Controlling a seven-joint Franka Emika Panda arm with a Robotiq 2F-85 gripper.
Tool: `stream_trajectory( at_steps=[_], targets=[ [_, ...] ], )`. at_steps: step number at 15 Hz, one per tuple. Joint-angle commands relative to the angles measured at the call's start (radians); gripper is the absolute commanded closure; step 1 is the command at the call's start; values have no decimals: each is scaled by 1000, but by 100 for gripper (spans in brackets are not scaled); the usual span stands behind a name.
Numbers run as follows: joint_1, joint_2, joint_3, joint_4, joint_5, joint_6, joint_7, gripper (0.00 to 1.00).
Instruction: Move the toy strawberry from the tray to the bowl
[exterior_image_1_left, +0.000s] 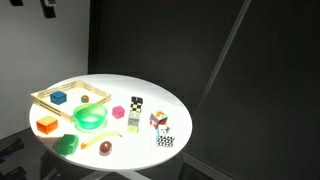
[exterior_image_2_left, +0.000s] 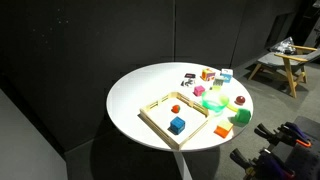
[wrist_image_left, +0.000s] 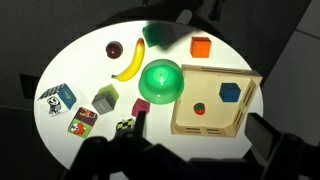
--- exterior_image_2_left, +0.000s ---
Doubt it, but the pink toy cube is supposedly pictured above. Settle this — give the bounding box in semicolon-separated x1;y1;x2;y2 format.
193;85;206;97

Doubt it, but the blue toy cube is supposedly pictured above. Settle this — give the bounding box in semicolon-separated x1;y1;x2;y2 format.
169;116;186;136

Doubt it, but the wooden slatted tray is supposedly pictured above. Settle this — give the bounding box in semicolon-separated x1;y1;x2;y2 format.
139;91;214;151

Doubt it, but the green translucent plastic bowl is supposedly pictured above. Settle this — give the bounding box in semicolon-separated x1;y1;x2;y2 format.
200;89;230;117

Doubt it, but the orange toy block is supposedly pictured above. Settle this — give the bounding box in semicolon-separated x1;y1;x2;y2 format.
213;119;234;139

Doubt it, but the dark red toy plum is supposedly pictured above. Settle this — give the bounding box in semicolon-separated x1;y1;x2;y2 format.
235;95;246;106

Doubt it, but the green toy block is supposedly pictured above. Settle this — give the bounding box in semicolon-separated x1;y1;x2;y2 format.
234;107;252;126

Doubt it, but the black checker pattern cube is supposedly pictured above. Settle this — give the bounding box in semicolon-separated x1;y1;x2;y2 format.
180;72;197;88

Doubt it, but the multicolour picture cube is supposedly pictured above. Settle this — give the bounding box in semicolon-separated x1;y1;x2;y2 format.
200;68;216;82

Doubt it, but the grey and lime long block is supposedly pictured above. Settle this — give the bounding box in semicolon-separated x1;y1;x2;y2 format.
212;75;226;91

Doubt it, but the blue cube with patterned faces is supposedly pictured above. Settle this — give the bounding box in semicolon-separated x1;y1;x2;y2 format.
220;68;234;84

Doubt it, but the purple and orange spring clamp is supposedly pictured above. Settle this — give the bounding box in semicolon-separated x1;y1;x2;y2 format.
254;121;313;149
229;148;296;180

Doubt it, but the crumpled clear plastic bag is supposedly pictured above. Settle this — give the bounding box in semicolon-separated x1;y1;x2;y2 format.
269;36;297;55

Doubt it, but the wooden armchair with grey cushion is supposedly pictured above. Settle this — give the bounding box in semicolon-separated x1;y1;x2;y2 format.
248;44;320;99

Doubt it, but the black perforated board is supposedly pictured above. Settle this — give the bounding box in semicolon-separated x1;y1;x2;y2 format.
283;115;320;180

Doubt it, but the white table pedestal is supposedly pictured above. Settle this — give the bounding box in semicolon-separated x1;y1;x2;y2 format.
173;150;194;180

